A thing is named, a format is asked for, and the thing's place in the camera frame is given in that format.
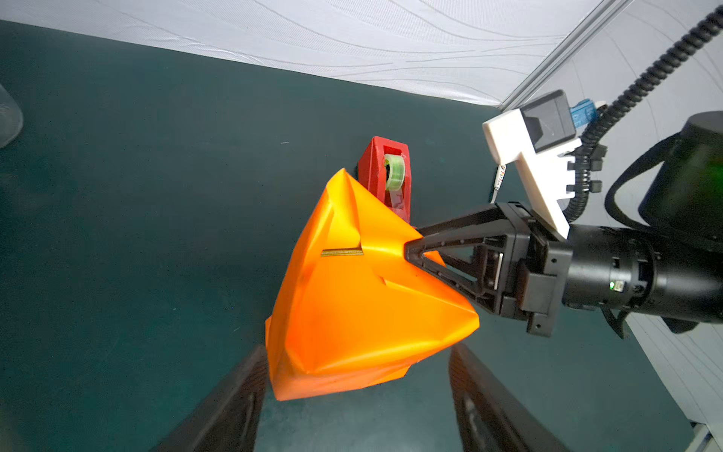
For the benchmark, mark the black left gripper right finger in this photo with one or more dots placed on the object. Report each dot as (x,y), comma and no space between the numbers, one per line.
(489,417)

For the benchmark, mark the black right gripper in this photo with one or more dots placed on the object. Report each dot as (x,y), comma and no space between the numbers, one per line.
(522,276)

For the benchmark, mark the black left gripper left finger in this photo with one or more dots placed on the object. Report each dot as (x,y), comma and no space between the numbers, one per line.
(228,418)

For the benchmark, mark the orange wrapping paper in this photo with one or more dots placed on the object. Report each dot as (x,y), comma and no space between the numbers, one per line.
(352,312)

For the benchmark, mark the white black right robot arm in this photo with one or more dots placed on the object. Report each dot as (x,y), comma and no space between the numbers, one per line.
(663,256)

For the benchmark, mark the green tape roll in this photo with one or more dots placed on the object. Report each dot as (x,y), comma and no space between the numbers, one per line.
(395,167)

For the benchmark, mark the red tape dispenser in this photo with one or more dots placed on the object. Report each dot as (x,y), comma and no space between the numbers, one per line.
(372,175)

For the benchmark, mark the fork with white handle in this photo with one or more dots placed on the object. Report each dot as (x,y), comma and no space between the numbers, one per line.
(497,183)

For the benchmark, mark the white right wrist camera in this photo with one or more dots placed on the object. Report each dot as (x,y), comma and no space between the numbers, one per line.
(539,139)

